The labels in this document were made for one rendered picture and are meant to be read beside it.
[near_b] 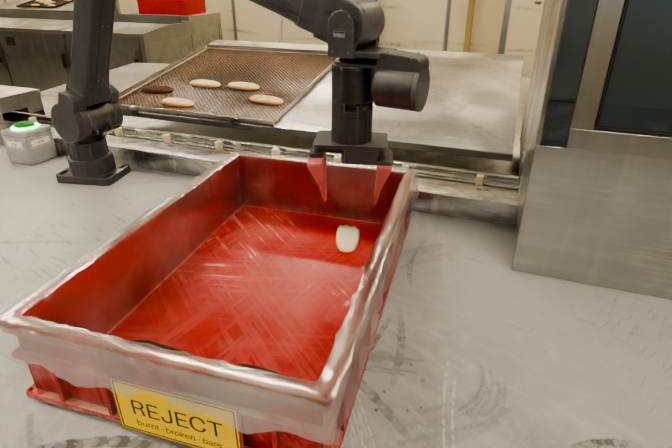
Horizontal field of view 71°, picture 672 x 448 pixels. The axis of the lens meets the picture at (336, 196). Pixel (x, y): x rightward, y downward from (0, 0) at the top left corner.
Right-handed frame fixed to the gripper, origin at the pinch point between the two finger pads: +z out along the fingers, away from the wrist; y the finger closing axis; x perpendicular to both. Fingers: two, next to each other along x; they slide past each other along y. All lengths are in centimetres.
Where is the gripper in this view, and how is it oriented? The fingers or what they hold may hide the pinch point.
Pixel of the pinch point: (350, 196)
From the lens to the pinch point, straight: 70.4
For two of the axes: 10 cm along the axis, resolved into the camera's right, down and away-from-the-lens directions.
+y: 10.0, 0.5, -0.8
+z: -0.1, 9.0, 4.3
